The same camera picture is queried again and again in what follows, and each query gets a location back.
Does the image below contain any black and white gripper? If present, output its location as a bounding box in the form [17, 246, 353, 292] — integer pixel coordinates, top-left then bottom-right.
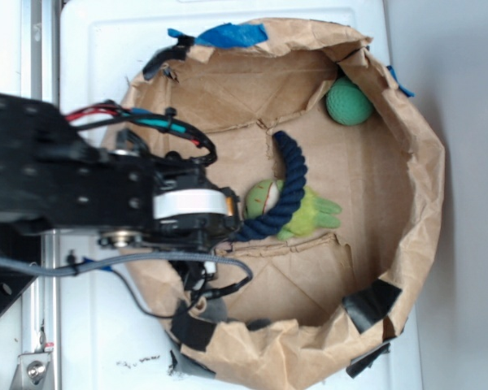
[148, 156, 242, 252]

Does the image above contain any dark blue twisted rope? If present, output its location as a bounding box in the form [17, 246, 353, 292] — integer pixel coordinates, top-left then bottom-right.
[229, 130, 307, 243]

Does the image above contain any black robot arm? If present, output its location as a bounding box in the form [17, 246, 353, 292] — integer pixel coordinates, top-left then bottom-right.
[0, 93, 244, 317]

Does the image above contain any green plush turtle toy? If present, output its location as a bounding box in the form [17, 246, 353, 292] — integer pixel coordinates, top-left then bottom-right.
[237, 180, 342, 241]

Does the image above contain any brown paper bag basket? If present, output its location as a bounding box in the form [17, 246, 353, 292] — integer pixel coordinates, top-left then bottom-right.
[123, 18, 445, 389]

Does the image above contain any blue masking tape strip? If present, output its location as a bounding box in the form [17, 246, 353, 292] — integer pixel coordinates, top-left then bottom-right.
[168, 24, 268, 49]

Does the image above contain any green dimpled ball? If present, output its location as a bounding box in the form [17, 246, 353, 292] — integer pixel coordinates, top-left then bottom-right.
[325, 77, 374, 126]

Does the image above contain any black tape patch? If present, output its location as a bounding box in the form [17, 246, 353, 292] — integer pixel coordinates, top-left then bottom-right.
[342, 279, 402, 334]

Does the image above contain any red and black wire bundle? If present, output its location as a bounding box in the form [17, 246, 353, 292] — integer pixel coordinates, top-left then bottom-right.
[63, 103, 219, 167]

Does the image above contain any grey braided cable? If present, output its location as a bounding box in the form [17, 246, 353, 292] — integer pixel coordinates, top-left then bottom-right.
[0, 250, 254, 319]

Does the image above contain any aluminium frame rail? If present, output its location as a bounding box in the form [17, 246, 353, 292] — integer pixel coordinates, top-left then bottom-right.
[10, 1, 63, 389]

